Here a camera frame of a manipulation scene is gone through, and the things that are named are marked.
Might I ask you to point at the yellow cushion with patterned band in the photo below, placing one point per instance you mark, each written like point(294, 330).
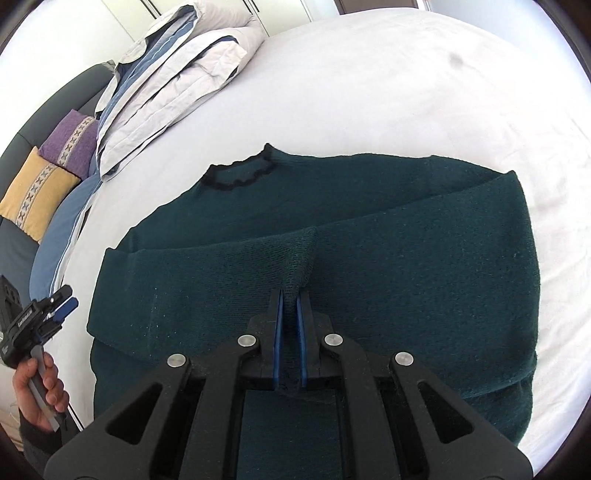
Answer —
point(34, 194)

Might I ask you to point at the white bed sheet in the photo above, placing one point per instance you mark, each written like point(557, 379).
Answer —
point(397, 92)

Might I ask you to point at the person's left hand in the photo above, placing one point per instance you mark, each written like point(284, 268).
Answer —
point(44, 387)

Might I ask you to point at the brown door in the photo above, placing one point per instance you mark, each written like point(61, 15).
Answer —
point(376, 5)

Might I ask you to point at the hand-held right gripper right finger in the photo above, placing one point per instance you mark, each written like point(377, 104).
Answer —
point(304, 341)

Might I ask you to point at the white wardrobe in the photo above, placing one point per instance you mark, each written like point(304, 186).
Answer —
point(194, 11)

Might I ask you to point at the purple cushion with patterned band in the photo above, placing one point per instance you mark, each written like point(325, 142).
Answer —
point(69, 143)

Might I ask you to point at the dark grey padded headboard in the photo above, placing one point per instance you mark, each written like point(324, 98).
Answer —
point(41, 110)

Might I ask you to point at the blue pillow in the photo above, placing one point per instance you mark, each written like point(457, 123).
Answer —
point(64, 230)

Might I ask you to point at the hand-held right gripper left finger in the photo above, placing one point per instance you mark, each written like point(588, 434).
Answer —
point(277, 339)

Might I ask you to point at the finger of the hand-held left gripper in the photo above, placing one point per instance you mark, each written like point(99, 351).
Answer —
point(54, 320)
point(68, 305)

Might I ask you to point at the dark green knit sweater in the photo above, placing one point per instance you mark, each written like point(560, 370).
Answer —
point(392, 258)

